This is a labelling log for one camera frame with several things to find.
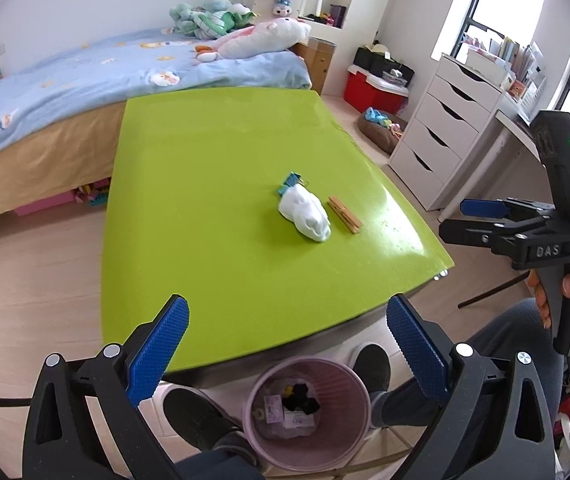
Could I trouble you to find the beige paper carton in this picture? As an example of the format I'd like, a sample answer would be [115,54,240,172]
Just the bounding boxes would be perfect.
[282,408,316,429]

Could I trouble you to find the wooden bed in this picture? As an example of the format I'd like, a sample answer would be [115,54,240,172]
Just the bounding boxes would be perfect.
[0,30,337,227]

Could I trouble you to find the white drawer chest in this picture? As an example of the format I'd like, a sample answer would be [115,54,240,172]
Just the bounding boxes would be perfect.
[389,52,506,211]

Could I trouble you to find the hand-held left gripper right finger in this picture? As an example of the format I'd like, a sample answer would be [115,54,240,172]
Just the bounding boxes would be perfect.
[386,293,558,480]

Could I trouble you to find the person's black shoe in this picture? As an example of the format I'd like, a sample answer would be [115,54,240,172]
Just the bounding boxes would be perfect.
[349,344,392,396]
[162,387,246,453]

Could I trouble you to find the person's left black shoe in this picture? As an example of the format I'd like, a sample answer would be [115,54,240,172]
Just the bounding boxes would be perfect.
[162,387,246,453]

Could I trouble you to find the white desk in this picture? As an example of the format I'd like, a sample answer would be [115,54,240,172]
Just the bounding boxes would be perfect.
[437,109,542,222]

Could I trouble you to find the person's right black shoe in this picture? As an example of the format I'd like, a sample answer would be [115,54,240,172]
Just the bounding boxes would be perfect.
[349,344,392,396]

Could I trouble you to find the person's left leg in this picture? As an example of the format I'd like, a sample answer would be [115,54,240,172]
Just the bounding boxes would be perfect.
[180,446,267,480]

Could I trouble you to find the brown pet bed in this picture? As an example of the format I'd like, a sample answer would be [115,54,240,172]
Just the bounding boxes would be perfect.
[356,107,409,156]

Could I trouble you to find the light blue printed blanket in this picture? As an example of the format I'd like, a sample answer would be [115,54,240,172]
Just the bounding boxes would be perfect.
[0,30,312,173]

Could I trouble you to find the green plush toys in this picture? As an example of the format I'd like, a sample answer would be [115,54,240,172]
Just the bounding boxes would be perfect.
[169,0,256,39]

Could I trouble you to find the red storage box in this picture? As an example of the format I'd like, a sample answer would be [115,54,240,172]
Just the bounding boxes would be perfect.
[343,66,410,116]

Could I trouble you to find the black cloth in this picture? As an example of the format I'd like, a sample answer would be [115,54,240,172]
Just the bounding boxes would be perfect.
[285,384,322,415]

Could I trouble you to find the white unicorn plush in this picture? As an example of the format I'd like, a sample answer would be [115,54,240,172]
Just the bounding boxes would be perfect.
[196,17,312,63]

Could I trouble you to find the white rolled sock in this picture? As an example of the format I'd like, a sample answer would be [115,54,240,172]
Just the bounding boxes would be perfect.
[278,185,333,243]

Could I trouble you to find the black storage bag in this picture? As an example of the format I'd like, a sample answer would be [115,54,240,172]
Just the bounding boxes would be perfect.
[354,42,415,86]

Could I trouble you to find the blue binder clip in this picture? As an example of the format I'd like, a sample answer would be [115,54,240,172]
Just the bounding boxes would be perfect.
[278,172,306,197]

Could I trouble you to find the pink box under bed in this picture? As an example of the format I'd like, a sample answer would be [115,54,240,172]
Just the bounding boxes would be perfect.
[14,192,79,217]

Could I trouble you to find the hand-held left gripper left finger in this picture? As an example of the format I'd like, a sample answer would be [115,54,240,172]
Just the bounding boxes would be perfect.
[22,294,191,480]

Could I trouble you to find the wooden clothespin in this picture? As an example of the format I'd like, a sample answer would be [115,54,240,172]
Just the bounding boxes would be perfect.
[327,196,364,235]

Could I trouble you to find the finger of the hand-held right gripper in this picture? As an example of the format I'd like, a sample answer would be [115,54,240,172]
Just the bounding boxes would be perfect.
[460,198,556,221]
[439,217,516,251]

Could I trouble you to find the colourful toys under bed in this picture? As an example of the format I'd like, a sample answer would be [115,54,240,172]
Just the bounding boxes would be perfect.
[74,180,112,206]

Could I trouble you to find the pink trash bin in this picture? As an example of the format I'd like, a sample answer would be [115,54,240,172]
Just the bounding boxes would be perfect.
[243,357,371,471]

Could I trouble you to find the row of books and files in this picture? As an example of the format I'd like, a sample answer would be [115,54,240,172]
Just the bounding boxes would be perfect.
[460,30,548,117]

